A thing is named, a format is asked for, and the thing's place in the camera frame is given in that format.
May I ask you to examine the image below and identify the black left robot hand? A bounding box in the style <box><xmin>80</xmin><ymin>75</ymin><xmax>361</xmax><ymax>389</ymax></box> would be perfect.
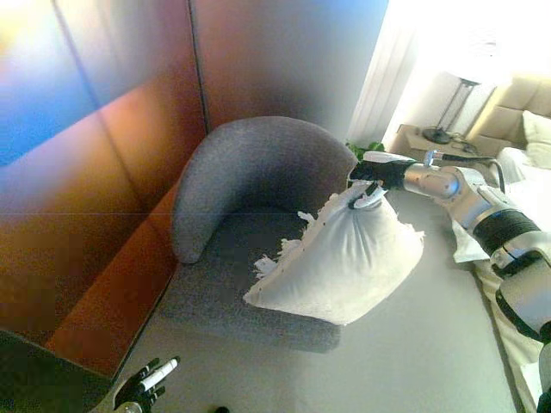
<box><xmin>112</xmin><ymin>355</ymin><xmax>181</xmax><ymax>413</ymax></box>

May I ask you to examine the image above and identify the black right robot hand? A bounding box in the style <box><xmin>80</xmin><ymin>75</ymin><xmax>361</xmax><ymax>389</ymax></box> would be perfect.
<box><xmin>346</xmin><ymin>151</ymin><xmax>417</xmax><ymax>211</ymax></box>

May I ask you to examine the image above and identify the white fringed throw pillow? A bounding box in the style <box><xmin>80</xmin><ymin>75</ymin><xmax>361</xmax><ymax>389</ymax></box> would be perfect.
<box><xmin>243</xmin><ymin>179</ymin><xmax>426</xmax><ymax>326</ymax></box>

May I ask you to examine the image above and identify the cream bed pillow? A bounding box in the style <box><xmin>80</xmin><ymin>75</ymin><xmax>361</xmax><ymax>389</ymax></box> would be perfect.
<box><xmin>522</xmin><ymin>109</ymin><xmax>551</xmax><ymax>170</ymax></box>

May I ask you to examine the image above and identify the green leafy potted plant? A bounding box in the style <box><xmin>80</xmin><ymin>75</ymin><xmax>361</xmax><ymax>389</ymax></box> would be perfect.
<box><xmin>345</xmin><ymin>139</ymin><xmax>386</xmax><ymax>164</ymax></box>

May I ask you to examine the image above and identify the beige wooden nightstand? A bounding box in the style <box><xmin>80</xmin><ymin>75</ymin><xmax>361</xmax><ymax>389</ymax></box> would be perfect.
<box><xmin>384</xmin><ymin>123</ymin><xmax>494</xmax><ymax>163</ymax></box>

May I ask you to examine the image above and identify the black-stemmed table lamp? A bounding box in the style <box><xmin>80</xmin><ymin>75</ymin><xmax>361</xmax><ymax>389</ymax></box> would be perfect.
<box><xmin>422</xmin><ymin>32</ymin><xmax>500</xmax><ymax>145</ymax></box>

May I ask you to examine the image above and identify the white sheer curtain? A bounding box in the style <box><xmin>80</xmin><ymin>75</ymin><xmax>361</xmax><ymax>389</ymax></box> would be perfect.
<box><xmin>346</xmin><ymin>0</ymin><xmax>436</xmax><ymax>145</ymax></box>

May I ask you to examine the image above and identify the grey round-back armchair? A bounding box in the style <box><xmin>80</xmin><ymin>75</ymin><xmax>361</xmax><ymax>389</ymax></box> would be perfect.
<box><xmin>124</xmin><ymin>115</ymin><xmax>359</xmax><ymax>354</ymax></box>

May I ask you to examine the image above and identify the beige tufted headboard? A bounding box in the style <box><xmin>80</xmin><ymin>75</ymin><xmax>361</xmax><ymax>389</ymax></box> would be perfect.
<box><xmin>467</xmin><ymin>72</ymin><xmax>551</xmax><ymax>150</ymax></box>

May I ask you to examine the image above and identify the black cable on nightstand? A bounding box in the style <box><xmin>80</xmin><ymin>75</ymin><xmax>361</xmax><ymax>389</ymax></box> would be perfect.
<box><xmin>445</xmin><ymin>132</ymin><xmax>479</xmax><ymax>155</ymax></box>

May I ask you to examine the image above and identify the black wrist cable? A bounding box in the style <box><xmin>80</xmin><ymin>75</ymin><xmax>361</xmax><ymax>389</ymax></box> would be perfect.
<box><xmin>438</xmin><ymin>154</ymin><xmax>505</xmax><ymax>190</ymax></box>

